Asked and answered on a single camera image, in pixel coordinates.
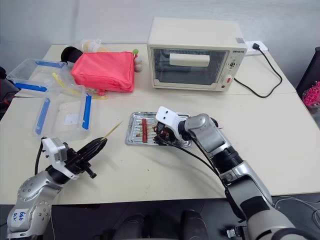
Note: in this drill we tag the pink fluffy item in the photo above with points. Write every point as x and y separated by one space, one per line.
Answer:
312 95

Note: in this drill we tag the black box-shaped object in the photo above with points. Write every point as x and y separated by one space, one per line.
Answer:
311 70

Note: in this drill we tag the cream toaster oven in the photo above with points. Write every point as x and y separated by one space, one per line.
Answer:
190 32

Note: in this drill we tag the dark equipment with red part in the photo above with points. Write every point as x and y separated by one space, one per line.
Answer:
5 90

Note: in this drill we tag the pink fabric pouch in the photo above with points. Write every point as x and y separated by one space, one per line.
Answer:
105 70

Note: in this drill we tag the thin wooden skewer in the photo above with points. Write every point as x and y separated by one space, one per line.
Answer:
113 129

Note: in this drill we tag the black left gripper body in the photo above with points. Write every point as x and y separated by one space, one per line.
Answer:
77 163

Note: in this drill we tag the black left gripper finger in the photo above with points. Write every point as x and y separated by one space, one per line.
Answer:
96 150
91 146

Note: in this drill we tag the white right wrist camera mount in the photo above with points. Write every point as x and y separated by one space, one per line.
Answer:
166 117

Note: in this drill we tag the black round cup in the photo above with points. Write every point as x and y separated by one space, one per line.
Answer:
71 55

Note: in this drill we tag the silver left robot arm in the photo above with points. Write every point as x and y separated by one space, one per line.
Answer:
32 190

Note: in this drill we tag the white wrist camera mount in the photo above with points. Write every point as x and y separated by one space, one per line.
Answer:
166 117
51 147

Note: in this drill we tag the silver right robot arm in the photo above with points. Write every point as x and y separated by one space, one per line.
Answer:
212 140

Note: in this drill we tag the plastic bag with food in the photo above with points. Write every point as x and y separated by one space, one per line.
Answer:
88 45

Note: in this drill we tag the white power strip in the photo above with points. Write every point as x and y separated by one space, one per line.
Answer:
262 47

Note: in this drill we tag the clear box with blue clips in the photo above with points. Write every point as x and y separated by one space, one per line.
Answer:
27 72
67 112

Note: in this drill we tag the clear bag with yellow zip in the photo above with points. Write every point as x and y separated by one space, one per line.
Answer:
70 82

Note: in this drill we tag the silver metal baking tray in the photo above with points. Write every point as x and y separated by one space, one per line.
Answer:
135 125

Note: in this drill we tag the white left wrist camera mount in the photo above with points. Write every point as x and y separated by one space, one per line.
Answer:
51 147

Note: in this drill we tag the red sausage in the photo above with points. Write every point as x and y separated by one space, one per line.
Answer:
144 130

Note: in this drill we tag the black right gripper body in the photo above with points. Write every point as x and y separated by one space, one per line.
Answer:
163 131

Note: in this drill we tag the small toy with green top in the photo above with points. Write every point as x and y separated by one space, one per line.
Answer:
138 63

